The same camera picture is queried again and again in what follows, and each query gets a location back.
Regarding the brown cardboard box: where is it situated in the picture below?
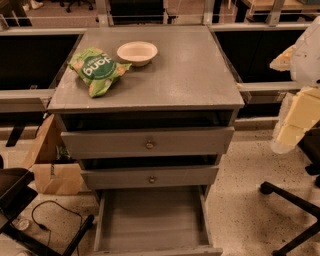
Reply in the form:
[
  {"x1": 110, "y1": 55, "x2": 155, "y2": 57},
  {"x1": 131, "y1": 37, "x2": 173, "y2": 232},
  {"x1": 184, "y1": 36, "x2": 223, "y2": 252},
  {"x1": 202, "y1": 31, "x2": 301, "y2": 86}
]
[{"x1": 22, "y1": 115, "x2": 83, "y2": 196}]

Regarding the white bowl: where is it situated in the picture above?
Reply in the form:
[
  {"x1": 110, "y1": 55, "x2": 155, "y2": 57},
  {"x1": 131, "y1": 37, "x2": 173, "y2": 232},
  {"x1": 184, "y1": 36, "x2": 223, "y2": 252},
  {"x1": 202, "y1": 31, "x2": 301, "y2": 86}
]
[{"x1": 117, "y1": 41, "x2": 158, "y2": 67}]

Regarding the grey drawer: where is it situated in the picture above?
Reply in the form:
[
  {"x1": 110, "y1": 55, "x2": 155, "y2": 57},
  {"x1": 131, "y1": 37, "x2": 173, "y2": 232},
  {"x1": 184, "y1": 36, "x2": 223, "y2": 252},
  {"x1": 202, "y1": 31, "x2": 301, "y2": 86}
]
[
  {"x1": 94, "y1": 186, "x2": 223, "y2": 256},
  {"x1": 61, "y1": 127, "x2": 234, "y2": 159},
  {"x1": 81, "y1": 166, "x2": 218, "y2": 190}
]

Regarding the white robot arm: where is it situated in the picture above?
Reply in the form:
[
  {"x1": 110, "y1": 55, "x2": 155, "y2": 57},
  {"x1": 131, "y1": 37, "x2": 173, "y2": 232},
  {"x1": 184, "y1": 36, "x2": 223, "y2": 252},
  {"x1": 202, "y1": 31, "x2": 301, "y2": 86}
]
[{"x1": 270, "y1": 17, "x2": 320, "y2": 154}]

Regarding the grey bottom drawer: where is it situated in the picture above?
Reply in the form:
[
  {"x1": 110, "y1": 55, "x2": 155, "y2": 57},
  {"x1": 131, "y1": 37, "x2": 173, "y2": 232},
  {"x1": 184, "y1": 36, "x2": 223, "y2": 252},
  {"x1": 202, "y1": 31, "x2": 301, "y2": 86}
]
[{"x1": 94, "y1": 186, "x2": 223, "y2": 256}]

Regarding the black office chair right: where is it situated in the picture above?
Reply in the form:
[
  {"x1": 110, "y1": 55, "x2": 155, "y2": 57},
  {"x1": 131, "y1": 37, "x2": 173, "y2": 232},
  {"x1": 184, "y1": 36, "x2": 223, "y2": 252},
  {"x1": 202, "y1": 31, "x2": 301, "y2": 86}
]
[{"x1": 259, "y1": 128, "x2": 320, "y2": 256}]

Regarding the green rice chip bag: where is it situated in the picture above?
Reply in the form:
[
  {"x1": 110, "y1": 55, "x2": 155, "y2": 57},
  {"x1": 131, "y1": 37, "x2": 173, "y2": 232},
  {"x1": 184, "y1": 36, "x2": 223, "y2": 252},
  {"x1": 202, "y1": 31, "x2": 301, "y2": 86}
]
[{"x1": 69, "y1": 47, "x2": 131, "y2": 98}]

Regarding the round metal lid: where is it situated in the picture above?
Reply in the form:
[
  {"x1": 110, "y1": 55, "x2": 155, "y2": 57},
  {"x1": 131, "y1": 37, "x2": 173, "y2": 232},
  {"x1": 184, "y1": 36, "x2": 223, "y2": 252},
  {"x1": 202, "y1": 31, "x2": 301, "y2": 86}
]
[{"x1": 15, "y1": 219, "x2": 30, "y2": 231}]

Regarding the grey top drawer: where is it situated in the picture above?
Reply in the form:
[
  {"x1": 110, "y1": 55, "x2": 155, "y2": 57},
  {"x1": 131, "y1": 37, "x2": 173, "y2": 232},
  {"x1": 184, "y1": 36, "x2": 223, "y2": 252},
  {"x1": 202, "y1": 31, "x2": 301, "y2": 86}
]
[{"x1": 61, "y1": 127, "x2": 234, "y2": 159}]

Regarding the grey middle drawer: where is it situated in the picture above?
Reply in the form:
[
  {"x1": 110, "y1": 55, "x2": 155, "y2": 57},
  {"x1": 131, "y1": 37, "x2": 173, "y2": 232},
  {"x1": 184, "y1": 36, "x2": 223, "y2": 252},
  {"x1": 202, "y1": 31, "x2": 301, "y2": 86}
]
[{"x1": 81, "y1": 166, "x2": 218, "y2": 190}]

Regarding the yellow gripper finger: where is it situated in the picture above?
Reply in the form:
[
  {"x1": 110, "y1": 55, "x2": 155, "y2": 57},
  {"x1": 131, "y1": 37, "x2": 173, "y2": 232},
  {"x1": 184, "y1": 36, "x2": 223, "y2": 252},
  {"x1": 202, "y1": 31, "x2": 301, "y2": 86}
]
[
  {"x1": 275, "y1": 87, "x2": 320, "y2": 148},
  {"x1": 269, "y1": 46, "x2": 294, "y2": 72}
]

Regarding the black cable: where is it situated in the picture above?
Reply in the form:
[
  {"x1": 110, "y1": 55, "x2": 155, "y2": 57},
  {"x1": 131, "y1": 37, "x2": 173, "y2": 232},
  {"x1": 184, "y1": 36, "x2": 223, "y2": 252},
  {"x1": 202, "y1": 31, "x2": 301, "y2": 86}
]
[{"x1": 30, "y1": 200, "x2": 84, "y2": 256}]

